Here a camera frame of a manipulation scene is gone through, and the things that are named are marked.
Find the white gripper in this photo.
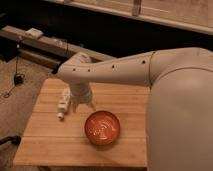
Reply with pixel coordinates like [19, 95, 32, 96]
[70, 83, 96, 113]

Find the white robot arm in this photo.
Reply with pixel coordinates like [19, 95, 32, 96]
[56, 47, 213, 171]

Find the white plastic bottle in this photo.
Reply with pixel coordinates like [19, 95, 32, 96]
[57, 88, 70, 121]

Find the orange ceramic bowl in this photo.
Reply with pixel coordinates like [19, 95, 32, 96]
[84, 111, 120, 146]

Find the black object at left edge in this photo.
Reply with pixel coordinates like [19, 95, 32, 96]
[0, 136, 21, 145]

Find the white box on ledge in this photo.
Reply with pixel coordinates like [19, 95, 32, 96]
[26, 28, 43, 38]

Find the black power adapter with cable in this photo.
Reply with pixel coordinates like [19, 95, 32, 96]
[1, 41, 25, 98]

